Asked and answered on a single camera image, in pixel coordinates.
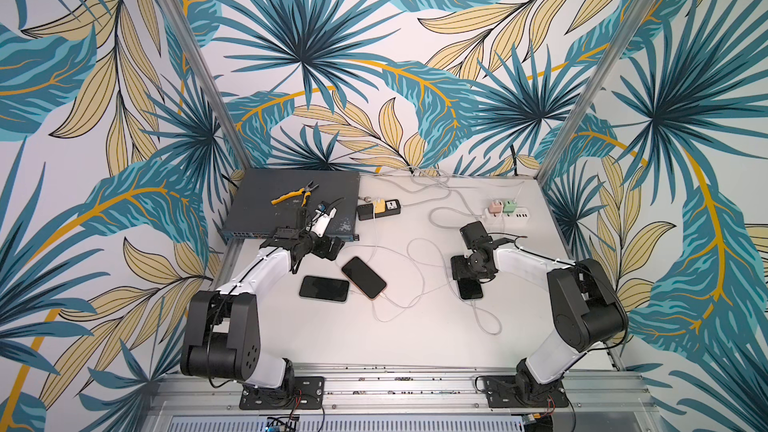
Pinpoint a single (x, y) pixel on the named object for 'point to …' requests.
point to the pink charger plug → (496, 207)
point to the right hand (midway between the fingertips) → (450, 274)
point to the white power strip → (521, 215)
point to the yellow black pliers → (305, 191)
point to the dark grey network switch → (262, 201)
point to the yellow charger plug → (379, 206)
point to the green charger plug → (509, 206)
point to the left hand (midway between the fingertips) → (328, 237)
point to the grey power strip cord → (434, 185)
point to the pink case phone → (364, 278)
